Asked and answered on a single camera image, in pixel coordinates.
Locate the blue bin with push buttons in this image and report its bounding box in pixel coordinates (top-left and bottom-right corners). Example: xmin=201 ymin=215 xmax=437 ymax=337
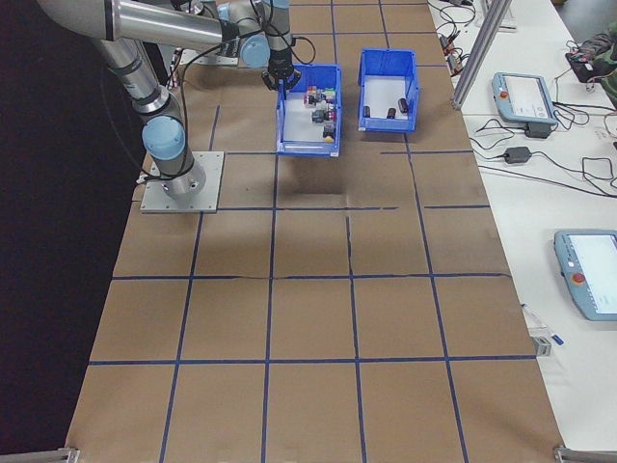
xmin=275 ymin=63 xmax=344 ymax=159

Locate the blue bin with batteries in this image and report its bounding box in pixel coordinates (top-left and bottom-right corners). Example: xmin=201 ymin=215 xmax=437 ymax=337
xmin=357 ymin=46 xmax=418 ymax=134

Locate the white foam liner sheet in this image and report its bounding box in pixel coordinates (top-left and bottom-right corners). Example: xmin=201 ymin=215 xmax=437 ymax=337
xmin=283 ymin=81 xmax=335 ymax=144
xmin=364 ymin=75 xmax=411 ymax=120

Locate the grey blue teach pendant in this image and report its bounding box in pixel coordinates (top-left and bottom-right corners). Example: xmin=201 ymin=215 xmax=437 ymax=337
xmin=490 ymin=70 xmax=560 ymax=131
xmin=552 ymin=229 xmax=617 ymax=323

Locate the white desk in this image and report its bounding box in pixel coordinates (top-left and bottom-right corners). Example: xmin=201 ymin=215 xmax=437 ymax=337
xmin=426 ymin=0 xmax=617 ymax=452

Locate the green camouflage cloth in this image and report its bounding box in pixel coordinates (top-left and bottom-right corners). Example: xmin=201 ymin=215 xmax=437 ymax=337
xmin=576 ymin=31 xmax=617 ymax=105

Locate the blue white marker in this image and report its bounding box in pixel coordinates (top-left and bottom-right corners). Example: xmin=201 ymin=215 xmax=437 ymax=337
xmin=520 ymin=302 xmax=565 ymax=346

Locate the aluminium profile bar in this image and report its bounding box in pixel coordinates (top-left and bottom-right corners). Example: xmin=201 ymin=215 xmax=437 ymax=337
xmin=0 ymin=447 xmax=81 ymax=463
xmin=551 ymin=444 xmax=617 ymax=463

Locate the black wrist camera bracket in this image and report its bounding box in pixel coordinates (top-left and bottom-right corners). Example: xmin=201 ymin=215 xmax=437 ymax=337
xmin=259 ymin=68 xmax=303 ymax=91

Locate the white square base plate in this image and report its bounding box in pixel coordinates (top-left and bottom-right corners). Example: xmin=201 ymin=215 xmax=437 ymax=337
xmin=190 ymin=51 xmax=242 ymax=68
xmin=139 ymin=150 xmax=227 ymax=215

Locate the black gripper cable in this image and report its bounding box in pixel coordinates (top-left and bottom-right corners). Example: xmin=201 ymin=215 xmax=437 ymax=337
xmin=166 ymin=28 xmax=317 ymax=91

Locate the tall aluminium profile post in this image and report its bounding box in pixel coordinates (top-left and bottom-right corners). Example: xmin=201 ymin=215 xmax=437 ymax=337
xmin=450 ymin=0 xmax=515 ymax=111

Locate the black desk cable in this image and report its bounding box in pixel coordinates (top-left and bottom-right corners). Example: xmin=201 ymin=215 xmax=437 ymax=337
xmin=474 ymin=163 xmax=617 ymax=198
xmin=469 ymin=118 xmax=526 ymax=160

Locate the black frame cover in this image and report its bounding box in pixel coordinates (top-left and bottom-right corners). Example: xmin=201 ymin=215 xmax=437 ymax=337
xmin=0 ymin=0 xmax=146 ymax=457

